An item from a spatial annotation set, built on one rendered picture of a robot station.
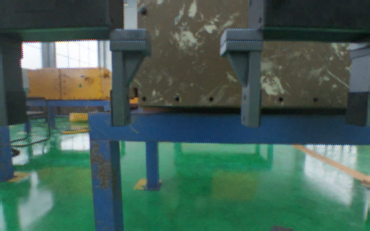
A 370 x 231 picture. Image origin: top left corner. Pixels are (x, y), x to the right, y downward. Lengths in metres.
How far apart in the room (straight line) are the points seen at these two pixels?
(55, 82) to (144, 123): 3.60
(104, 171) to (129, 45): 0.58
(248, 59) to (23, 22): 0.24
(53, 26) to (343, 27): 0.29
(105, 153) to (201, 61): 0.45
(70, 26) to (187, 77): 0.38
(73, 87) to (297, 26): 3.85
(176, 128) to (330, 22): 0.49
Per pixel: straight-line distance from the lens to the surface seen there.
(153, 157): 1.39
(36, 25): 0.25
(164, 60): 0.56
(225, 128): 0.61
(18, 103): 0.29
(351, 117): 0.29
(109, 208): 0.80
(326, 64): 0.66
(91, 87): 3.75
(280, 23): 0.22
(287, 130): 0.67
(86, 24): 0.22
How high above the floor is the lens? 0.69
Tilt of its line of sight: 6 degrees down
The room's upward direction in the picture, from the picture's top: straight up
